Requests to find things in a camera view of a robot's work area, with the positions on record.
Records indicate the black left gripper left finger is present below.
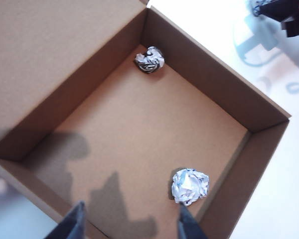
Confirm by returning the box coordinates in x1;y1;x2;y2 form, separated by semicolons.
45;201;87;239

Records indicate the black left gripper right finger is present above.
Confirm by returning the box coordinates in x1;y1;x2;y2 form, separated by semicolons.
177;204;208;239

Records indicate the blue printed paper ball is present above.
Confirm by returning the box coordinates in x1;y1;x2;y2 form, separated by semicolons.
248;0;268;16

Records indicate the mostly white paper ball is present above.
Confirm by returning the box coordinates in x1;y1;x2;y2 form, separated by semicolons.
170;167;211;207

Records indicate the black striped paper ball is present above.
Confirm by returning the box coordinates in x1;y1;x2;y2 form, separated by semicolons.
134;45;165;75

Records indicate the brown cardboard box with lid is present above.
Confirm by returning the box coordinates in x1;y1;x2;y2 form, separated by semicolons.
0;0;292;239

